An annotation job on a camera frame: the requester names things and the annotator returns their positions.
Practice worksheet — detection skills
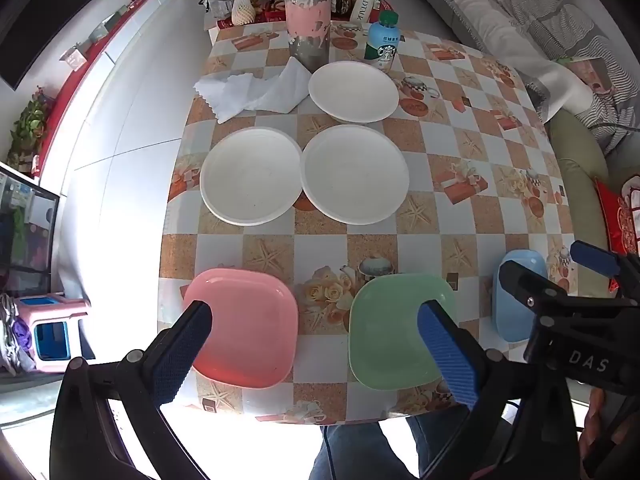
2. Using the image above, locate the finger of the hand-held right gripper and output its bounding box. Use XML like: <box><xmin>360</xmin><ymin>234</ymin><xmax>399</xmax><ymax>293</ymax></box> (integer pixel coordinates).
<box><xmin>570</xmin><ymin>240</ymin><xmax>640</xmax><ymax>282</ymax></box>
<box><xmin>499</xmin><ymin>259</ymin><xmax>640</xmax><ymax>318</ymax></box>

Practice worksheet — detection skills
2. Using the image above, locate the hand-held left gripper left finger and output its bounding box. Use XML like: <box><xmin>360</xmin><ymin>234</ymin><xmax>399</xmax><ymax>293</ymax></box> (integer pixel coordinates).
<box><xmin>50</xmin><ymin>300</ymin><xmax>216</xmax><ymax>480</ymax></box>

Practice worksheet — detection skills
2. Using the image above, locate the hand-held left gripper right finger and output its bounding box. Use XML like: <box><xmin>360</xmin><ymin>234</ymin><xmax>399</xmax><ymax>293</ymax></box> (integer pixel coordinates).
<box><xmin>417</xmin><ymin>299</ymin><xmax>581</xmax><ymax>480</ymax></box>

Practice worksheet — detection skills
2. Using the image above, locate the blue square plate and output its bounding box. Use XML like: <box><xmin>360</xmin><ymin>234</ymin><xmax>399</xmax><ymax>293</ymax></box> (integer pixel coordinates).
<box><xmin>492</xmin><ymin>249</ymin><xmax>549</xmax><ymax>342</ymax></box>

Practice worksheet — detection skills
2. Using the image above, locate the green square plate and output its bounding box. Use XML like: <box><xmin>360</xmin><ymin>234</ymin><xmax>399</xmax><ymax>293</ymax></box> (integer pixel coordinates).
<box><xmin>348</xmin><ymin>273</ymin><xmax>458</xmax><ymax>391</ymax></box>

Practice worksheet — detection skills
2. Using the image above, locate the pink square plate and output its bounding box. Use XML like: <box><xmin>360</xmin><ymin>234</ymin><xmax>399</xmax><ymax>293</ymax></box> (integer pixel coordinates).
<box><xmin>182</xmin><ymin>267</ymin><xmax>300</xmax><ymax>390</ymax></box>

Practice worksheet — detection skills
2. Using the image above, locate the white round plate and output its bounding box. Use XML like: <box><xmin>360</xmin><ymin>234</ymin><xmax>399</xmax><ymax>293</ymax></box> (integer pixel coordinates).
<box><xmin>308</xmin><ymin>61</ymin><xmax>400</xmax><ymax>124</ymax></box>
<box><xmin>199</xmin><ymin>127</ymin><xmax>302</xmax><ymax>226</ymax></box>
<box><xmin>300</xmin><ymin>124</ymin><xmax>411</xmax><ymax>226</ymax></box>

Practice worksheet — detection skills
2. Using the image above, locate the person's right hand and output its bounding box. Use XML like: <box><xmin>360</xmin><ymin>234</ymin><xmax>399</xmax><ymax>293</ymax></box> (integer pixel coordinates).
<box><xmin>582</xmin><ymin>387</ymin><xmax>640</xmax><ymax>461</ymax></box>

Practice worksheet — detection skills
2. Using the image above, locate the red patterned cushion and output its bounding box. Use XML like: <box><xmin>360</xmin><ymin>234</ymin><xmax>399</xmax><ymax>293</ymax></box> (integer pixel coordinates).
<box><xmin>594</xmin><ymin>176</ymin><xmax>640</xmax><ymax>256</ymax></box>

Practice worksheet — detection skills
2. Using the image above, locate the checkered patterned tablecloth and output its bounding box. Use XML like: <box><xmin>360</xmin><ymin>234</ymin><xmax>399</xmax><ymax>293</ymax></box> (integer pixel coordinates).
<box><xmin>159</xmin><ymin>22</ymin><xmax>576</xmax><ymax>423</ymax></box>

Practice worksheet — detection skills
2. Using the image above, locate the green cushion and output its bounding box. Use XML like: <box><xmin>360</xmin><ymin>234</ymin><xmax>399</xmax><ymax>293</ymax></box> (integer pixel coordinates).
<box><xmin>547</xmin><ymin>110</ymin><xmax>613</xmax><ymax>301</ymax></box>

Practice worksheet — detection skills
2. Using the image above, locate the pink plastic stool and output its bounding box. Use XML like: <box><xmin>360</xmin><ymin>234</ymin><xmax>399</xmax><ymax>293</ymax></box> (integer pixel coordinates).
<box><xmin>14</xmin><ymin>296</ymin><xmax>93</xmax><ymax>373</ymax></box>

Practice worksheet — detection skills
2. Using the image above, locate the person's jeans leg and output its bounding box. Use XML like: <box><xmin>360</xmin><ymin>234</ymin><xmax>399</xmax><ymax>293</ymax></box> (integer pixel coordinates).
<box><xmin>307</xmin><ymin>405</ymin><xmax>471</xmax><ymax>480</ymax></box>

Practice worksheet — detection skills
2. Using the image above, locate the pile of cloth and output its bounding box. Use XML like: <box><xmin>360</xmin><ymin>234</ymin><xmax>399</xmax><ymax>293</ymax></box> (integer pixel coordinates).
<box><xmin>0</xmin><ymin>292</ymin><xmax>33</xmax><ymax>376</ymax></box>

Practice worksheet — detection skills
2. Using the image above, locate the glass fish tank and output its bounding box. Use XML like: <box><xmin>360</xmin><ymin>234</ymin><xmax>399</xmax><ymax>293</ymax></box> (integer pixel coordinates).
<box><xmin>0</xmin><ymin>162</ymin><xmax>61</xmax><ymax>298</ymax></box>

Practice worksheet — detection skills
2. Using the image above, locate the grey sofa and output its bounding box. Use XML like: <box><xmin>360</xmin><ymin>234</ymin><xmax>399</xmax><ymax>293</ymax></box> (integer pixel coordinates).
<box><xmin>390</xmin><ymin>0</ymin><xmax>640</xmax><ymax>156</ymax></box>

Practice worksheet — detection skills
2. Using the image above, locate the white cloth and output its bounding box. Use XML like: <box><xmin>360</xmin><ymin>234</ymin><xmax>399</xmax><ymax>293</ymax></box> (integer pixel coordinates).
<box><xmin>194</xmin><ymin>56</ymin><xmax>313</xmax><ymax>124</ymax></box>

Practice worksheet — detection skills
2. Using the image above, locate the green cap drink bottle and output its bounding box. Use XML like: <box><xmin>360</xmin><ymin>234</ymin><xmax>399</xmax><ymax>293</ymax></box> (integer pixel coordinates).
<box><xmin>363</xmin><ymin>10</ymin><xmax>399</xmax><ymax>73</ymax></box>

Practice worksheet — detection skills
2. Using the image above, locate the green potted plant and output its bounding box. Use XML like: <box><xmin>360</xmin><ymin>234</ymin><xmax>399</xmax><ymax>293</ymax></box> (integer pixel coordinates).
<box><xmin>7</xmin><ymin>87</ymin><xmax>56</xmax><ymax>171</ymax></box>

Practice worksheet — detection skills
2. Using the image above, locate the red top white cabinet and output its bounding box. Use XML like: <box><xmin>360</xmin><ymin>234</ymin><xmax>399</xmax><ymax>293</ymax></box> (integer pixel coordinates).
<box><xmin>30</xmin><ymin>0</ymin><xmax>211</xmax><ymax>181</ymax></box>

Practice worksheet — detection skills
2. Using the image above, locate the pink steel tumbler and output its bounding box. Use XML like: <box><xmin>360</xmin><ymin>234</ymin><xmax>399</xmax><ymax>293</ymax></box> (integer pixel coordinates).
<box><xmin>282</xmin><ymin>0</ymin><xmax>332</xmax><ymax>73</ymax></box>

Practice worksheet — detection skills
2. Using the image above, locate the black television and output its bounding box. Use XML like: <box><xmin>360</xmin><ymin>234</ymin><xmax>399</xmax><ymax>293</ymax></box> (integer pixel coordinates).
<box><xmin>0</xmin><ymin>0</ymin><xmax>136</xmax><ymax>91</ymax></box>

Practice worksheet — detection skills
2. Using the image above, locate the blue cable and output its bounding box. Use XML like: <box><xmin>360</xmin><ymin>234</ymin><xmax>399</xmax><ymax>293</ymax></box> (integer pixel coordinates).
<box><xmin>320</xmin><ymin>425</ymin><xmax>336</xmax><ymax>480</ymax></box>

